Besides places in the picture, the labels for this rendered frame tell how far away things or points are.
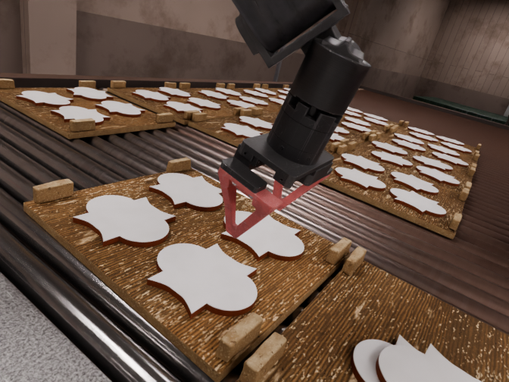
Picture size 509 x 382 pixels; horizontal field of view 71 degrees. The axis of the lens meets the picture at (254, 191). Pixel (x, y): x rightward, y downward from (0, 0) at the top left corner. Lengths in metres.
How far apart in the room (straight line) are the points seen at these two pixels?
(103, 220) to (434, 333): 0.49
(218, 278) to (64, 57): 2.65
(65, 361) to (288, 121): 0.32
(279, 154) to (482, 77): 9.73
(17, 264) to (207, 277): 0.24
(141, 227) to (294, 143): 0.30
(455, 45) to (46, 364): 10.09
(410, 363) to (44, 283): 0.44
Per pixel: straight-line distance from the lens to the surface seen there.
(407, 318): 0.57
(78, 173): 0.79
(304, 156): 0.35
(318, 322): 0.49
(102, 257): 0.52
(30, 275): 0.53
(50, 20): 2.95
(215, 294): 0.46
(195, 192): 0.69
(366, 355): 0.46
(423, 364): 0.48
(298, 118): 0.34
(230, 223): 0.37
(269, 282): 0.52
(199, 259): 0.51
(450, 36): 10.28
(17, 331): 0.47
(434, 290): 0.71
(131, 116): 1.15
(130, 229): 0.56
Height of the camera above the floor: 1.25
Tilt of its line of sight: 24 degrees down
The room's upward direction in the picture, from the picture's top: 13 degrees clockwise
